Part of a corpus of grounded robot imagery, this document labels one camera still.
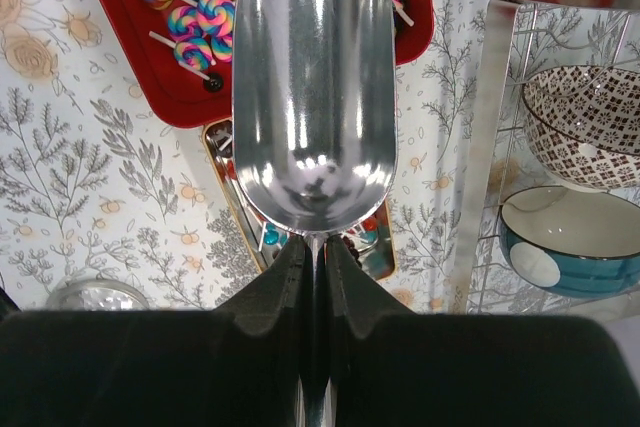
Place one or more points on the red tin of swirl lollipops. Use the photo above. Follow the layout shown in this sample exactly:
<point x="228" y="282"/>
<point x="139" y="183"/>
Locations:
<point x="183" y="99"/>

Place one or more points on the teal white bowl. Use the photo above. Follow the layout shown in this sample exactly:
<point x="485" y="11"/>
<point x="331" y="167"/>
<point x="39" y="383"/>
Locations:
<point x="570" y="243"/>

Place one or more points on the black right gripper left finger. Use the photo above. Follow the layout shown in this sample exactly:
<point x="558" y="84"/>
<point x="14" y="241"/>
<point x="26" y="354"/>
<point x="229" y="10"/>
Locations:
<point x="236" y="365"/>

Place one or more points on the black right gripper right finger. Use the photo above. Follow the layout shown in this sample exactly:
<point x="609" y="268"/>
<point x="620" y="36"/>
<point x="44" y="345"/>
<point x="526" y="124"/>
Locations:
<point x="394" y="367"/>

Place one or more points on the steel dish rack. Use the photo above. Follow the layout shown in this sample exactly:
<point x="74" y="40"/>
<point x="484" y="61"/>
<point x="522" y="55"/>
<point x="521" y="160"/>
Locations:
<point x="491" y="83"/>

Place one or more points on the glass jar lid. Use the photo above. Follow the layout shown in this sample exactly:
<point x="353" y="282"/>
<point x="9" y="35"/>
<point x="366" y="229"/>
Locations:
<point x="97" y="295"/>

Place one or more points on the patterned brown bowl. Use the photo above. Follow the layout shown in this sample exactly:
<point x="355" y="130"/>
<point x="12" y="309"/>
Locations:
<point x="582" y="124"/>

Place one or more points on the metal scoop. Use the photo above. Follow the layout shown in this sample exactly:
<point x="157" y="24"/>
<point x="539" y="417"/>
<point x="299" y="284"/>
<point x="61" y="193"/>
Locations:
<point x="315" y="143"/>

